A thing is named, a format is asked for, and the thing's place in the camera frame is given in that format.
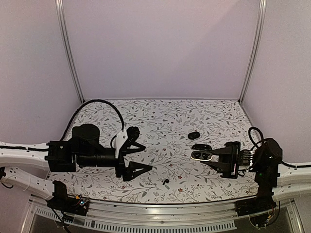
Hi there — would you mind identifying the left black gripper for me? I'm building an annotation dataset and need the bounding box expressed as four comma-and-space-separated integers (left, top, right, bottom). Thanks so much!
78, 143, 153, 182

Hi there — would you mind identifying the black earbud charging case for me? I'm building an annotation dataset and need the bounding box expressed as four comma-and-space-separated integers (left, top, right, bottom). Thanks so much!
190, 144, 212, 161

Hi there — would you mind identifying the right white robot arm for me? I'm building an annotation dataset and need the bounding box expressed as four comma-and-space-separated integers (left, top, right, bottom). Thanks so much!
204, 138, 311, 212

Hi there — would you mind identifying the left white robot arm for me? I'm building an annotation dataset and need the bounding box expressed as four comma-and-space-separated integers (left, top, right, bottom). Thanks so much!
0, 124, 153, 211

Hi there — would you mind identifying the floral patterned table mat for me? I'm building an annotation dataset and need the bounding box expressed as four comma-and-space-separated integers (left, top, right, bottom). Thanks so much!
49, 100, 258, 204

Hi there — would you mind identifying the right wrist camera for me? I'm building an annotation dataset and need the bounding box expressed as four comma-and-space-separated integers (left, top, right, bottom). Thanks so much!
239, 150, 254, 166

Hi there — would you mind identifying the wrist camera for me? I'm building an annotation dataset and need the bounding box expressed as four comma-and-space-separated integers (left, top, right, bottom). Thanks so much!
239, 150, 254, 166
114, 126, 140, 159

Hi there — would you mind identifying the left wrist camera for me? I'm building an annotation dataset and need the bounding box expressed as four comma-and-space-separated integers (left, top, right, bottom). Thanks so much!
114, 126, 140, 159

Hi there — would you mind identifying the right black braided cable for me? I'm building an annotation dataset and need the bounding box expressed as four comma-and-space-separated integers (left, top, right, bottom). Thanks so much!
247, 126, 265, 151

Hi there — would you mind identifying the black braided cable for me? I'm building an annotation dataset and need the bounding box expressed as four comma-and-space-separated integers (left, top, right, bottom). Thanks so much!
247, 126, 265, 151
60, 99, 127, 141

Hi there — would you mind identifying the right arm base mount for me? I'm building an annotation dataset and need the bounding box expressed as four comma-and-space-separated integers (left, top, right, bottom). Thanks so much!
234, 196, 277, 228

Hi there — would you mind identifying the front aluminium rail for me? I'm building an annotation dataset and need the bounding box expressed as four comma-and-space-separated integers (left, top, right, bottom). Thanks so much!
21, 196, 306, 233

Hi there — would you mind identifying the left black braided cable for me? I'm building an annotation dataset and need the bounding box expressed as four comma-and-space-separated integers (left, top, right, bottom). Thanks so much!
60, 99, 127, 141

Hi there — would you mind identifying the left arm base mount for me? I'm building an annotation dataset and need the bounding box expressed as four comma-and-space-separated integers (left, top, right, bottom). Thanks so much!
46, 181, 89, 216

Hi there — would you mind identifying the right aluminium frame post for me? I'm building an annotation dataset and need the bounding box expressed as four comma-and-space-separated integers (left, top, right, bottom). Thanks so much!
238, 0, 267, 105

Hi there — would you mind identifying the aluminium frame post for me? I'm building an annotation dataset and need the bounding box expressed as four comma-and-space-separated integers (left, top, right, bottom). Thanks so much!
238, 0, 267, 105
55, 0, 85, 103

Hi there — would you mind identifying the left aluminium frame post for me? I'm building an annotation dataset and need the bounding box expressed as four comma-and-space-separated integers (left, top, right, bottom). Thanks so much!
55, 0, 85, 103

